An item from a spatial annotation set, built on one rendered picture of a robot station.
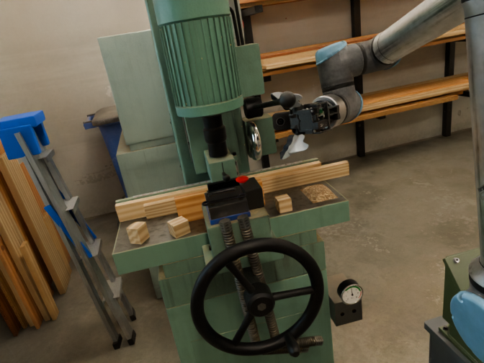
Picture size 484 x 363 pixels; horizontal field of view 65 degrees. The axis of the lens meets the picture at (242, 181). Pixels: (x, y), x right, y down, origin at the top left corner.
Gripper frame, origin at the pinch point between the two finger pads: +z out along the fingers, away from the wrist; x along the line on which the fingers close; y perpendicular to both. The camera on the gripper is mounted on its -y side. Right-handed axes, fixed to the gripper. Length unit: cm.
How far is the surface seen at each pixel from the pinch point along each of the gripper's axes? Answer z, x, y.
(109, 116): -70, -9, -186
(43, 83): -65, -42, -261
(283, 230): -1.1, 26.4, -2.5
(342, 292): -7.9, 45.3, 8.1
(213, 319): 14, 48, -19
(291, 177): -16.3, 16.8, -8.4
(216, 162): 2.9, 7.3, -17.7
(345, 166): -29.0, 16.8, 2.3
